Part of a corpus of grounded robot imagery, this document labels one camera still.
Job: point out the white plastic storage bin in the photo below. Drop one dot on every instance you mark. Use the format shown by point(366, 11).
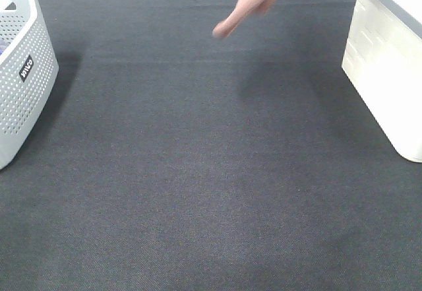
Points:
point(382, 59)

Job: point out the white perforated laundry basket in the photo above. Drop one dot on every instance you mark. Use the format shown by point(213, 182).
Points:
point(29, 69)

